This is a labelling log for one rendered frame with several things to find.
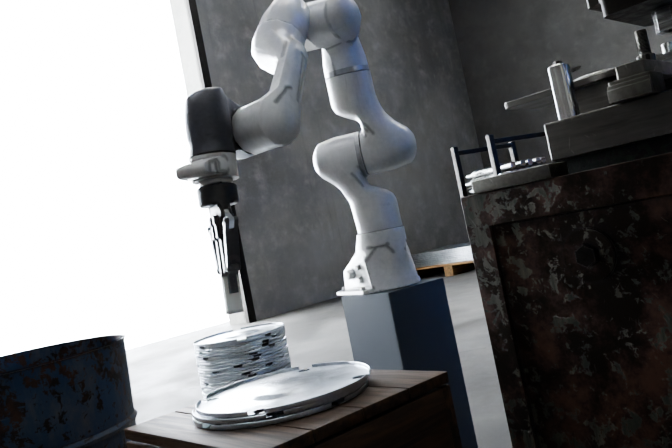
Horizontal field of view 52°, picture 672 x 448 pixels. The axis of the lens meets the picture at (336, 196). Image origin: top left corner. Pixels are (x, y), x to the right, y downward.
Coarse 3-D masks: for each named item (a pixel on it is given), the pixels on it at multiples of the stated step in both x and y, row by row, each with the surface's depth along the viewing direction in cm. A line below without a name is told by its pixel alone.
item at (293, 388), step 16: (288, 368) 128; (320, 368) 125; (336, 368) 122; (352, 368) 119; (368, 368) 115; (240, 384) 125; (256, 384) 122; (272, 384) 116; (288, 384) 113; (304, 384) 111; (320, 384) 111; (336, 384) 109; (352, 384) 105; (208, 400) 117; (224, 400) 113; (240, 400) 111; (256, 400) 108; (272, 400) 106; (288, 400) 104; (304, 400) 100; (208, 416) 104; (224, 416) 101; (240, 416) 100
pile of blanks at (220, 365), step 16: (272, 336) 212; (208, 352) 208; (224, 352) 211; (240, 352) 210; (256, 352) 210; (272, 352) 210; (288, 352) 219; (208, 368) 208; (224, 368) 205; (240, 368) 205; (256, 368) 206; (272, 368) 209; (208, 384) 211; (224, 384) 205
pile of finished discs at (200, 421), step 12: (360, 384) 108; (336, 396) 103; (348, 396) 104; (300, 408) 100; (312, 408) 103; (324, 408) 101; (204, 420) 104; (216, 420) 102; (228, 420) 101; (240, 420) 100; (252, 420) 99; (264, 420) 99; (276, 420) 99; (288, 420) 99
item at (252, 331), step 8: (248, 328) 233; (256, 328) 228; (264, 328) 223; (272, 328) 219; (280, 328) 216; (208, 336) 228; (216, 336) 228; (224, 336) 218; (232, 336) 214; (240, 336) 214; (248, 336) 206; (256, 336) 208; (200, 344) 210; (208, 344) 208; (216, 344) 206
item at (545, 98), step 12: (600, 72) 117; (612, 72) 114; (576, 84) 119; (588, 84) 118; (600, 84) 118; (528, 96) 125; (540, 96) 124; (552, 96) 124; (576, 96) 121; (588, 96) 120; (600, 96) 118; (516, 108) 131; (528, 108) 134; (540, 108) 138; (588, 108) 120; (600, 108) 118
